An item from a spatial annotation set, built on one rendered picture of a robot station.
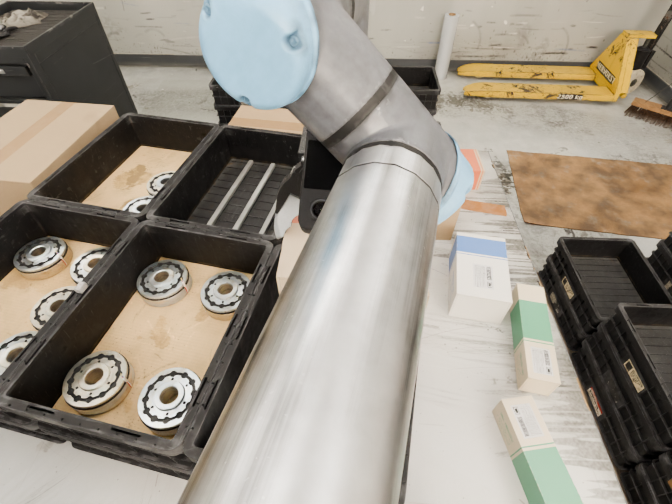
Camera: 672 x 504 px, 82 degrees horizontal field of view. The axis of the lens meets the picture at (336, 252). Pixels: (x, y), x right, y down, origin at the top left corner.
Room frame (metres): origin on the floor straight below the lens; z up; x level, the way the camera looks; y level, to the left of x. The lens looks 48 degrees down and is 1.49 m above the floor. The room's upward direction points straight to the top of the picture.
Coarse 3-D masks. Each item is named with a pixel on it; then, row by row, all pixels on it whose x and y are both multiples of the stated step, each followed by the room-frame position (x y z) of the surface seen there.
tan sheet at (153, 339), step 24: (192, 264) 0.56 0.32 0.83; (192, 288) 0.49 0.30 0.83; (144, 312) 0.43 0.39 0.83; (168, 312) 0.43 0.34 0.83; (192, 312) 0.43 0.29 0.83; (120, 336) 0.38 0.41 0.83; (144, 336) 0.38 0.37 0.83; (168, 336) 0.38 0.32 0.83; (192, 336) 0.38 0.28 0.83; (216, 336) 0.38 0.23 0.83; (144, 360) 0.33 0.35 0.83; (168, 360) 0.33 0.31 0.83; (192, 360) 0.33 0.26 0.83; (144, 384) 0.28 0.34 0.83; (72, 408) 0.24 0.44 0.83; (120, 408) 0.24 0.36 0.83; (144, 432) 0.20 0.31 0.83
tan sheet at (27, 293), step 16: (64, 240) 0.63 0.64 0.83; (16, 272) 0.53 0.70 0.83; (64, 272) 0.53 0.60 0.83; (0, 288) 0.49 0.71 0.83; (16, 288) 0.49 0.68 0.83; (32, 288) 0.49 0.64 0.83; (48, 288) 0.49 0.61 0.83; (0, 304) 0.45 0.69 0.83; (16, 304) 0.45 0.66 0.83; (32, 304) 0.45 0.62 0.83; (0, 320) 0.41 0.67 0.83; (16, 320) 0.41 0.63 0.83; (0, 336) 0.38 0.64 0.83
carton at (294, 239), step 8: (296, 216) 0.40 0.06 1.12; (296, 224) 0.38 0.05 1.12; (288, 232) 0.37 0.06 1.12; (296, 232) 0.37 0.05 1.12; (288, 240) 0.35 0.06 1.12; (296, 240) 0.35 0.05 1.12; (304, 240) 0.35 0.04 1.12; (288, 248) 0.34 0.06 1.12; (296, 248) 0.34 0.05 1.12; (280, 256) 0.32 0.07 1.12; (288, 256) 0.32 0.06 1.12; (296, 256) 0.32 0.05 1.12; (280, 264) 0.31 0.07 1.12; (288, 264) 0.31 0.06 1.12; (280, 272) 0.30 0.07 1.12; (288, 272) 0.30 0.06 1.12; (280, 280) 0.29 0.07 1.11; (280, 288) 0.29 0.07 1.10
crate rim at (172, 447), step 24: (240, 240) 0.54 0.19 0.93; (264, 240) 0.54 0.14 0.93; (264, 264) 0.47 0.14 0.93; (72, 312) 0.36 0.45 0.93; (240, 312) 0.36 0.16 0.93; (48, 336) 0.32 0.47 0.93; (24, 360) 0.28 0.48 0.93; (216, 360) 0.28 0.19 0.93; (24, 408) 0.20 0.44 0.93; (48, 408) 0.20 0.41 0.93; (192, 408) 0.20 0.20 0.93; (96, 432) 0.17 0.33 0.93; (120, 432) 0.17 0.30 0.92
